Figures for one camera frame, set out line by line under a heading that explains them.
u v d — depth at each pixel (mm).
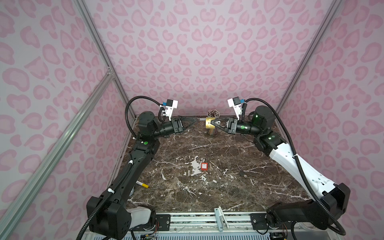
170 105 607
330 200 382
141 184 858
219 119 601
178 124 568
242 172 903
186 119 597
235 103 578
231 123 563
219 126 607
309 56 859
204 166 905
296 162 455
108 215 382
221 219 729
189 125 641
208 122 609
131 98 556
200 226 728
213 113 955
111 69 908
